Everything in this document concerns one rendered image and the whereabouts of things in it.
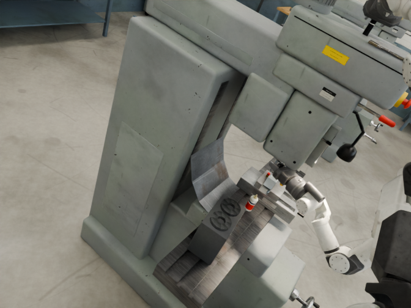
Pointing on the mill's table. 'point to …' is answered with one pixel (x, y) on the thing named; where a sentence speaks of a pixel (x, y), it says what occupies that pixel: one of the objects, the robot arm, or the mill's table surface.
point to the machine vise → (250, 187)
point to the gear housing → (316, 85)
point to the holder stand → (216, 228)
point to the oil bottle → (251, 203)
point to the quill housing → (298, 130)
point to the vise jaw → (276, 191)
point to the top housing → (344, 55)
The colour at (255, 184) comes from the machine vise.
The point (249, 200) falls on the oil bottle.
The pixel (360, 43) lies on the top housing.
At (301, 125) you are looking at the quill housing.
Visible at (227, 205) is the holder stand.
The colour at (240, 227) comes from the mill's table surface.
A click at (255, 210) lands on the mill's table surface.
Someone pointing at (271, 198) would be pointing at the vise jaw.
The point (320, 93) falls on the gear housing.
